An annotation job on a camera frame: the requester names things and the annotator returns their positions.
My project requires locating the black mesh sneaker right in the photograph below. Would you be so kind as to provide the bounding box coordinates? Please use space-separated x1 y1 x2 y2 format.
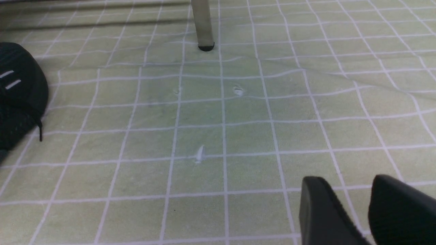
0 42 49 151

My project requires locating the green checkered tablecloth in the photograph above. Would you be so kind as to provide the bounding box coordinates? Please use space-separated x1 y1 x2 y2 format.
1 0 436 245

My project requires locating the stainless steel shoe rack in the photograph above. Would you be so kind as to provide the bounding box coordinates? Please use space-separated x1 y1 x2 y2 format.
0 0 215 52

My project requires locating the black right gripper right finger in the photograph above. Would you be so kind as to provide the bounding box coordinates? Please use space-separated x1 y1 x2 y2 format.
369 174 436 245

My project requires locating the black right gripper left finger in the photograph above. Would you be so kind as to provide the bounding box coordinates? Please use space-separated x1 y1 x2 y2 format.
299 176 370 245

